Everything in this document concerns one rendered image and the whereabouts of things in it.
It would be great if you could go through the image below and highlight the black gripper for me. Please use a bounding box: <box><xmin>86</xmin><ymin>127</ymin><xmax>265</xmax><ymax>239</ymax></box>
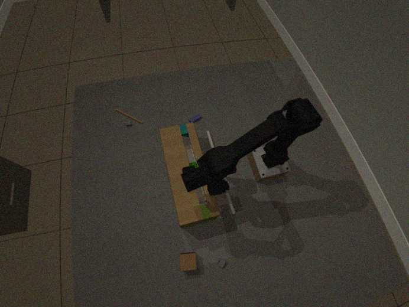
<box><xmin>182</xmin><ymin>165</ymin><xmax>236</xmax><ymax>175</ymax></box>

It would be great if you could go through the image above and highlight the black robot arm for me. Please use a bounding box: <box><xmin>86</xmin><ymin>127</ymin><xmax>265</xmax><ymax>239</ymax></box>
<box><xmin>181</xmin><ymin>98</ymin><xmax>323</xmax><ymax>196</ymax></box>

